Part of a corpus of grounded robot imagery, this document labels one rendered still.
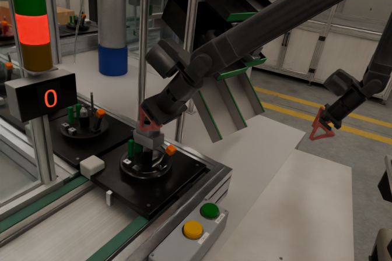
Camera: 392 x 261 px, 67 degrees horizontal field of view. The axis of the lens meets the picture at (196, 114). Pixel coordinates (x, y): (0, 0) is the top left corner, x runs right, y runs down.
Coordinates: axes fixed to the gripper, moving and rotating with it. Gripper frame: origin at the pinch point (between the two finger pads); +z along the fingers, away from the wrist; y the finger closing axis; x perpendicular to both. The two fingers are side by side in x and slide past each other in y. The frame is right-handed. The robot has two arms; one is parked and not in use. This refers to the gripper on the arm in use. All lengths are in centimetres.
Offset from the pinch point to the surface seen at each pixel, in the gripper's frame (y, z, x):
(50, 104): 19.1, -1.7, -12.6
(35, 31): 19.9, -13.5, -21.1
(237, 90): -45.2, 1.3, 3.8
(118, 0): -58, 30, -69
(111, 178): 9.3, 12.8, 4.9
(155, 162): -0.9, 8.1, 8.2
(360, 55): -403, 32, 43
